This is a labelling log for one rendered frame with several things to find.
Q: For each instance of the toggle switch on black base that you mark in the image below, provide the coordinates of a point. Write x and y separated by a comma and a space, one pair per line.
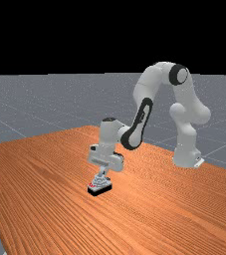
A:
100, 186

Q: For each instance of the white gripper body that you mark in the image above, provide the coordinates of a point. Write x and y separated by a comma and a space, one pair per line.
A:
105, 158

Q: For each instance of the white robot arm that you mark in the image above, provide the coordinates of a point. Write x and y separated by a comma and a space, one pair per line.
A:
184, 132

